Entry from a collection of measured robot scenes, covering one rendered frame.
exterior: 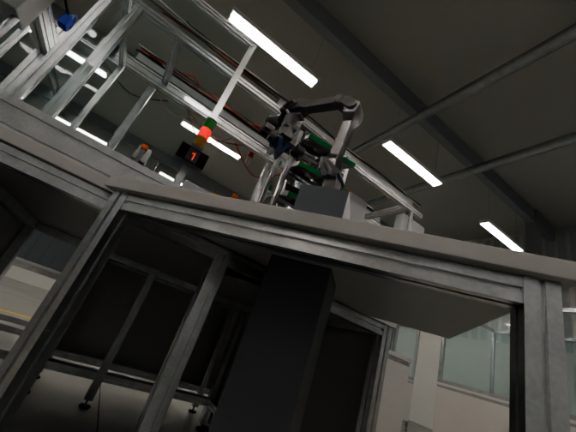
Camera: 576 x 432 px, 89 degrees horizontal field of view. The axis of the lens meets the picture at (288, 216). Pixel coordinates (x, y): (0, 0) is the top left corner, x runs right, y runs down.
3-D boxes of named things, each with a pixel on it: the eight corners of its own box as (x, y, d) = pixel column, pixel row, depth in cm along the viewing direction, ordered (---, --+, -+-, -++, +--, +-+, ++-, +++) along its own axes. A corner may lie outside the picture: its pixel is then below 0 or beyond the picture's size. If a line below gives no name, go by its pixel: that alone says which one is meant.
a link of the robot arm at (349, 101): (360, 123, 106) (364, 103, 110) (355, 105, 99) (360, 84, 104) (288, 131, 119) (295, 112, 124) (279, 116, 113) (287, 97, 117)
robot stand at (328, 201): (331, 257, 73) (349, 190, 81) (279, 245, 78) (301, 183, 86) (335, 273, 86) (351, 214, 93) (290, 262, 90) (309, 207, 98)
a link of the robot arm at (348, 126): (365, 113, 107) (349, 114, 110) (362, 97, 101) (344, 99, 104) (338, 186, 95) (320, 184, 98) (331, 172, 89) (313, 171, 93)
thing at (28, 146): (396, 328, 115) (397, 321, 116) (-117, 81, 56) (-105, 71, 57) (247, 307, 232) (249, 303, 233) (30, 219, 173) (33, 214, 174)
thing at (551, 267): (584, 282, 40) (582, 262, 41) (104, 184, 69) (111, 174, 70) (449, 339, 100) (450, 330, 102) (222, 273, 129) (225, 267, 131)
